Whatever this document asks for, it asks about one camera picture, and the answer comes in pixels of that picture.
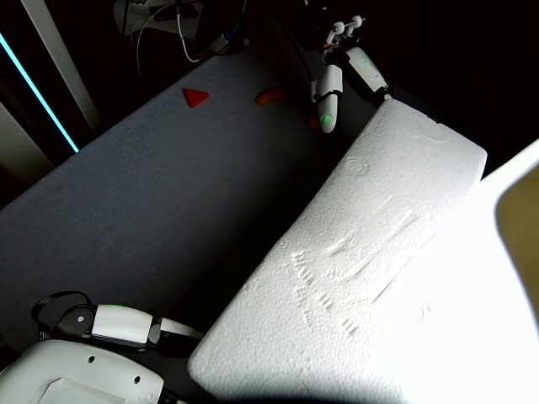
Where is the thick white cable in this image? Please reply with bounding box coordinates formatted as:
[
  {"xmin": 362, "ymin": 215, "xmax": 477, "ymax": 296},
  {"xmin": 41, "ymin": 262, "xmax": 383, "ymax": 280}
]
[{"xmin": 174, "ymin": 0, "xmax": 203, "ymax": 65}]

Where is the grey table cloth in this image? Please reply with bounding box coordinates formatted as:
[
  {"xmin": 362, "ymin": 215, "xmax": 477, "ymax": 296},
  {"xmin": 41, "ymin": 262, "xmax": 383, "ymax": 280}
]
[{"xmin": 0, "ymin": 45, "xmax": 380, "ymax": 371}]

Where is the thin white cable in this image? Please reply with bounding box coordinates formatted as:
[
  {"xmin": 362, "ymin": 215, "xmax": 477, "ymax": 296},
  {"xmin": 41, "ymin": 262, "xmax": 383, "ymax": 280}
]
[{"xmin": 135, "ymin": 4, "xmax": 180, "ymax": 77}]

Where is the white plastic container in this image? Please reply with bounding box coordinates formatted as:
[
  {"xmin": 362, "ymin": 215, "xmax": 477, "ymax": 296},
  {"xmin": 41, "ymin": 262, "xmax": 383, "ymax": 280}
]
[{"xmin": 420, "ymin": 138, "xmax": 539, "ymax": 404}]

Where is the orange-brown toy bread roll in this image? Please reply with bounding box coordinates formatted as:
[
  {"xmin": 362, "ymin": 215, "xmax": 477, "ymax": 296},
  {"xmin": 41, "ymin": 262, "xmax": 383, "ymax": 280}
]
[{"xmin": 254, "ymin": 86, "xmax": 289, "ymax": 106}]

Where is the cyan light strip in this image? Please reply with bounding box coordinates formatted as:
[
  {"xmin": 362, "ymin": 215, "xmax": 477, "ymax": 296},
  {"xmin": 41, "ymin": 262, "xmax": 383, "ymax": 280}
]
[{"xmin": 0, "ymin": 32, "xmax": 81, "ymax": 154}]

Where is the white upright post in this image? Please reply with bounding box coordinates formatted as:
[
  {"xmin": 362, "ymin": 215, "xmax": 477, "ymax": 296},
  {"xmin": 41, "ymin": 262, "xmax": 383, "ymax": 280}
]
[{"xmin": 19, "ymin": 0, "xmax": 103, "ymax": 134}]

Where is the red triangular toy block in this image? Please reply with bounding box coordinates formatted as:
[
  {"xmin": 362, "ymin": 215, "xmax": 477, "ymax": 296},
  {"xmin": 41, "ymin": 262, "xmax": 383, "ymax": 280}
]
[{"xmin": 182, "ymin": 87, "xmax": 211, "ymax": 109}]

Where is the grey plug adapter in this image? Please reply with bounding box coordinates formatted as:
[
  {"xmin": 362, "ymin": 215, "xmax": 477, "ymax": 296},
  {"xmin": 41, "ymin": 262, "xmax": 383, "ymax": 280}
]
[{"xmin": 196, "ymin": 32, "xmax": 235, "ymax": 60}]

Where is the green cable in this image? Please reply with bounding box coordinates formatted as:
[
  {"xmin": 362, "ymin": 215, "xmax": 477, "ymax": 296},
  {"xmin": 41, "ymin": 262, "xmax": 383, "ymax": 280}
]
[{"xmin": 232, "ymin": 0, "xmax": 251, "ymax": 34}]

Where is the white styrofoam block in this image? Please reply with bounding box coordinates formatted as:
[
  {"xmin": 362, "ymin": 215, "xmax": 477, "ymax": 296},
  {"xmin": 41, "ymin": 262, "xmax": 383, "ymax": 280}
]
[{"xmin": 187, "ymin": 97, "xmax": 488, "ymax": 404}]

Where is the black corrugated cable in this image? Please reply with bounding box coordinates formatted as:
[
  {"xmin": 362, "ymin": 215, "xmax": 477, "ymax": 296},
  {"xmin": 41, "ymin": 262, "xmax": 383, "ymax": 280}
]
[{"xmin": 31, "ymin": 290, "xmax": 92, "ymax": 334}]

